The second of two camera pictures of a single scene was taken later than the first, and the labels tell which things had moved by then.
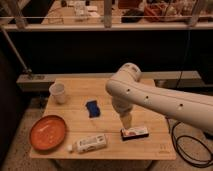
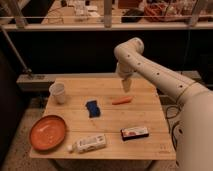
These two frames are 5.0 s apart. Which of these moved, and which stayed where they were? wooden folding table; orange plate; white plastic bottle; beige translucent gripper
Moved: beige translucent gripper
Stayed: orange plate; white plastic bottle; wooden folding table
